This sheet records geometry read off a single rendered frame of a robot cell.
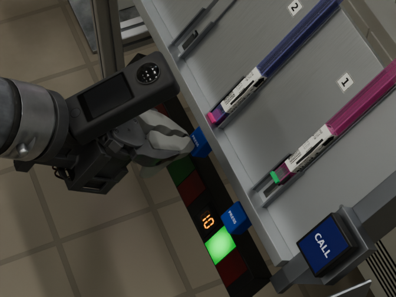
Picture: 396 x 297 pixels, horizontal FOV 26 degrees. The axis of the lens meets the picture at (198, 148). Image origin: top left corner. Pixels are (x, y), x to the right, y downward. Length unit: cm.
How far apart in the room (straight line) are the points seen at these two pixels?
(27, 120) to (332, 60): 31
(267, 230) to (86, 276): 84
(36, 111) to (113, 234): 93
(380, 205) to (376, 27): 46
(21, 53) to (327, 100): 122
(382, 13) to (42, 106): 58
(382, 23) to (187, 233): 68
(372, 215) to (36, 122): 32
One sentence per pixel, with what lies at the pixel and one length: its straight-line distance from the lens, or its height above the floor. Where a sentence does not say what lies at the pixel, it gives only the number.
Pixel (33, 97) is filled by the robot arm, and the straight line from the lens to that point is 81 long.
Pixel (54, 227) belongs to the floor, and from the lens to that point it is 173.
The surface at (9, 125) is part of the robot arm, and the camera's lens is 79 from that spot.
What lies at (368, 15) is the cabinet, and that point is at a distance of 124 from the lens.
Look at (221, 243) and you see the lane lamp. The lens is 96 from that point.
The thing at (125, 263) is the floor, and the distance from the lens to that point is 168.
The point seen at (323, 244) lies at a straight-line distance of 81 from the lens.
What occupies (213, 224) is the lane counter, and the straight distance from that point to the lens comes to 97.
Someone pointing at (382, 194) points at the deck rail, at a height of 82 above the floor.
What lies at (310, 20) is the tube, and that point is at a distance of 90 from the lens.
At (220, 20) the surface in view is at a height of 77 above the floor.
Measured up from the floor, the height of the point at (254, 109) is 75.
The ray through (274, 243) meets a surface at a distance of 87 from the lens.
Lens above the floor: 151
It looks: 57 degrees down
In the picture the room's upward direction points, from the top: straight up
